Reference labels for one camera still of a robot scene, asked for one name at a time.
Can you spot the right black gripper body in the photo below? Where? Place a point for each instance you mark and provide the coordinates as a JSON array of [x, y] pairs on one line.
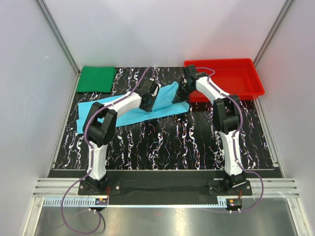
[[183, 91]]

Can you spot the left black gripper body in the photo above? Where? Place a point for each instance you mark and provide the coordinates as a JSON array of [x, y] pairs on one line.
[[147, 108]]

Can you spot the light blue t shirt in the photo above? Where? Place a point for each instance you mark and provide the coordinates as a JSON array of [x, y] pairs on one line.
[[163, 107]]

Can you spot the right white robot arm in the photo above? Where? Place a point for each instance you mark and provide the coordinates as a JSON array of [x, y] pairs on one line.
[[227, 120]]

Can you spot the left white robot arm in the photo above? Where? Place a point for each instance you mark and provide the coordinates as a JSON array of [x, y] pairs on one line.
[[99, 128]]

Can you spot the red plastic tray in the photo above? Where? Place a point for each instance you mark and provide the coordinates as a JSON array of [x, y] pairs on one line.
[[235, 76]]

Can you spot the folded green t shirt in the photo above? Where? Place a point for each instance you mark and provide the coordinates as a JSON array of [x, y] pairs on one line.
[[96, 79]]

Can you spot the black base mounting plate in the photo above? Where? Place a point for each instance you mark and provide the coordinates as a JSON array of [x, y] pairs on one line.
[[214, 183]]

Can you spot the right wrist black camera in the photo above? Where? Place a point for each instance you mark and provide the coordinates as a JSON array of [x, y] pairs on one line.
[[191, 72]]

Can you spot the right aluminium corner post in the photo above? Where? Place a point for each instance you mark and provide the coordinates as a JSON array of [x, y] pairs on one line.
[[273, 30]]

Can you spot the aluminium corner post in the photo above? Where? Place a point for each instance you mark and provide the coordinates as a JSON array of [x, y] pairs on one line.
[[273, 30], [57, 34]]

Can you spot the aluminium front rail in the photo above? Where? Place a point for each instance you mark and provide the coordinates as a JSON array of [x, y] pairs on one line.
[[56, 192]]

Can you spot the left aluminium corner post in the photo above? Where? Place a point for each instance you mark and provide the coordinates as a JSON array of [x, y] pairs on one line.
[[57, 34]]

